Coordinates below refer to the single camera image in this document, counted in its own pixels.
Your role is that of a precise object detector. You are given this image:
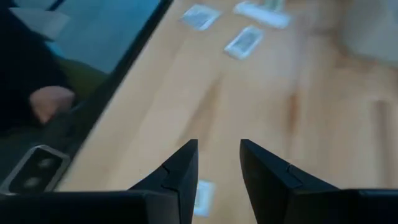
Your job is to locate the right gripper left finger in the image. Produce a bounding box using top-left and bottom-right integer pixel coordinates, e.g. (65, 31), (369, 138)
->
(129, 139), (199, 224)

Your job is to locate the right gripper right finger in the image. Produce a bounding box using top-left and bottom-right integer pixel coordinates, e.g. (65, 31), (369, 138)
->
(239, 139), (340, 224)

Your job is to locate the small white printed packet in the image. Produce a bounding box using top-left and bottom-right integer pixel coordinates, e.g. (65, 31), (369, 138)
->
(180, 3), (222, 31)
(223, 25), (264, 60)
(193, 179), (217, 218)

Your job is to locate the white bandage strip wrapper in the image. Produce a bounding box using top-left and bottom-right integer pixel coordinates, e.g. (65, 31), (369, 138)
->
(233, 1), (292, 29)

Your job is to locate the person's hand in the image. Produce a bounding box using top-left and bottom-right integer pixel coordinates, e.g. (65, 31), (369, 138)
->
(29, 85), (76, 124)

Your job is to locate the person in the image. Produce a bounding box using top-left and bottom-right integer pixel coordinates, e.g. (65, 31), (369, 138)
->
(0, 0), (109, 134)

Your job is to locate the white sheet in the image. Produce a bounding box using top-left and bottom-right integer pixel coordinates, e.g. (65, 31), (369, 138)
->
(9, 6), (71, 41)

